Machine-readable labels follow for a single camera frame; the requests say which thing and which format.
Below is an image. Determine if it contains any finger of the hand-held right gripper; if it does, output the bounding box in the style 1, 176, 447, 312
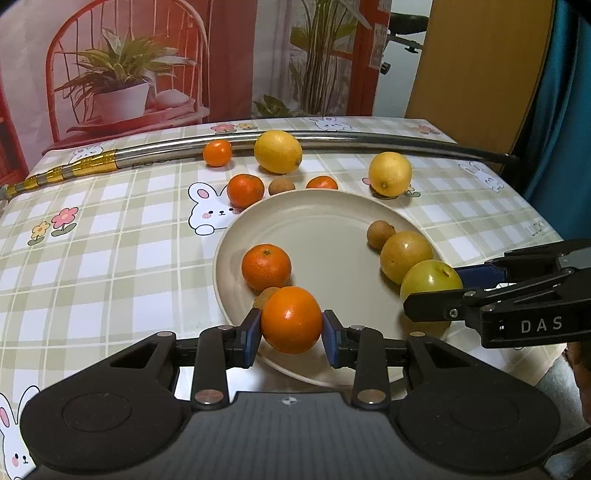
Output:
403, 268, 591, 324
455, 239, 591, 289

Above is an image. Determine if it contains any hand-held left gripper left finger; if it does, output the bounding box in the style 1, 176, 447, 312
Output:
99, 308, 263, 411

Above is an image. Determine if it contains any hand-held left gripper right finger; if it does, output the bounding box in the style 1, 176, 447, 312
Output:
322, 309, 490, 411

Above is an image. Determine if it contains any yellow-green plum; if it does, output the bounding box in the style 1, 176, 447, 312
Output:
400, 260, 464, 303

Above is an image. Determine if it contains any beige round plate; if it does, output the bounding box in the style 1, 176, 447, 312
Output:
213, 189, 455, 388

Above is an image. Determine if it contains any yellow lemon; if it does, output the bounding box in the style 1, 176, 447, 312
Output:
254, 130, 304, 175
368, 151, 413, 197

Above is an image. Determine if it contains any person's right hand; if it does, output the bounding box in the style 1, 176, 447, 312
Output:
567, 344, 591, 425

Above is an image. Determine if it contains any tan-yellow plum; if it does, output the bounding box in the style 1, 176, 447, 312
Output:
380, 232, 435, 285

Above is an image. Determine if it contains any checkered bunny print tablecloth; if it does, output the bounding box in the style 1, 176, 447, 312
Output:
0, 115, 566, 480

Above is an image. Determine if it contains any teal curtain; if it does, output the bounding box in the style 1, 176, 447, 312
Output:
512, 0, 591, 241

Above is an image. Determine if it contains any telescopic metal back scratcher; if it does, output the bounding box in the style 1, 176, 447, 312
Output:
0, 130, 520, 206

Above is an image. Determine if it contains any round wooden board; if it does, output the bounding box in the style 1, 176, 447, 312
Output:
404, 0, 555, 158

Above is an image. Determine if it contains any black chair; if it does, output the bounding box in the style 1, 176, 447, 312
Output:
381, 13, 430, 75

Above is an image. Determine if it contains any printed room scene backdrop cloth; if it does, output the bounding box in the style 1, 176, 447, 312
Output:
0, 0, 393, 185

